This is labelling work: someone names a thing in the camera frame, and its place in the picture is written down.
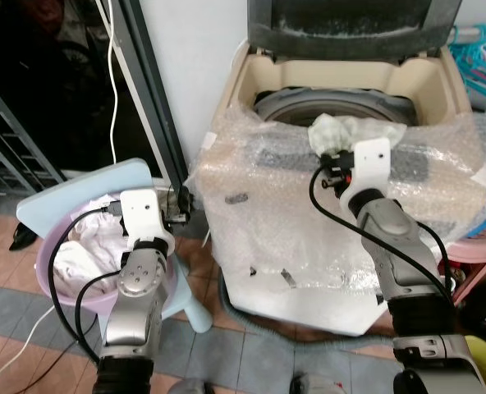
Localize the teal plastic clothes hangers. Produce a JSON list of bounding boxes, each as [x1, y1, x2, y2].
[[447, 23, 486, 105]]

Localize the dark metal grid rack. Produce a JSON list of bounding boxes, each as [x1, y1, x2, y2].
[[0, 70, 65, 196]]

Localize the purple plastic basin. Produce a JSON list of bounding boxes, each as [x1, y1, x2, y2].
[[35, 195, 184, 319]]

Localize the grey door frame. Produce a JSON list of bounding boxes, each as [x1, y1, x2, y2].
[[114, 0, 192, 196]]

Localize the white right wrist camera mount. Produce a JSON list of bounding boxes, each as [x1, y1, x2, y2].
[[338, 137, 391, 211]]

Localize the black shoe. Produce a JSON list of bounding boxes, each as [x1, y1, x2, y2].
[[8, 220, 37, 252]]

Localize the white hanging cable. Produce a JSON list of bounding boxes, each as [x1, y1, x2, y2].
[[98, 0, 122, 167]]

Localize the grey robot left foot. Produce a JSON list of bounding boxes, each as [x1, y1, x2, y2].
[[167, 377, 221, 394]]

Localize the pale green white cloth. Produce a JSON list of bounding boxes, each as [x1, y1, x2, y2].
[[308, 112, 410, 158]]

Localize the black red tool case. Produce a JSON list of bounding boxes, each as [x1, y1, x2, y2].
[[459, 277, 486, 347]]

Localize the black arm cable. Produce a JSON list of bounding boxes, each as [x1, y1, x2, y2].
[[48, 207, 127, 362], [309, 167, 457, 309]]

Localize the cream top-loading washing machine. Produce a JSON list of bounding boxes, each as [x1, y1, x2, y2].
[[190, 0, 486, 339]]

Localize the grey robot right foot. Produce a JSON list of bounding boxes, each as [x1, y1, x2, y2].
[[290, 373, 344, 394]]

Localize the grey robot foot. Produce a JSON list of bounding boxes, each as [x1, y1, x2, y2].
[[167, 377, 221, 394], [290, 373, 344, 394]]

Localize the pink plastic basket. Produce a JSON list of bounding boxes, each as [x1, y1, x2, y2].
[[442, 220, 486, 286]]

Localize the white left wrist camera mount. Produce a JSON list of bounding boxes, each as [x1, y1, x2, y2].
[[118, 188, 177, 257]]

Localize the light blue plastic stool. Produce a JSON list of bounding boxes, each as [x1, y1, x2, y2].
[[16, 158, 216, 335]]

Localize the white floor cable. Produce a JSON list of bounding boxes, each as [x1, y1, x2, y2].
[[0, 302, 57, 394]]

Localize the white crumpled clothes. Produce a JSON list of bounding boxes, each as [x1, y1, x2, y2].
[[52, 216, 135, 298]]

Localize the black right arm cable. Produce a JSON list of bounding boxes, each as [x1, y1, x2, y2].
[[309, 167, 457, 309]]

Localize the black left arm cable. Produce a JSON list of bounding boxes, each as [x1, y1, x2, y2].
[[48, 207, 127, 362]]

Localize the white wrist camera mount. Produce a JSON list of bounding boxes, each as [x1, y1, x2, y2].
[[338, 137, 391, 211], [118, 188, 177, 257]]

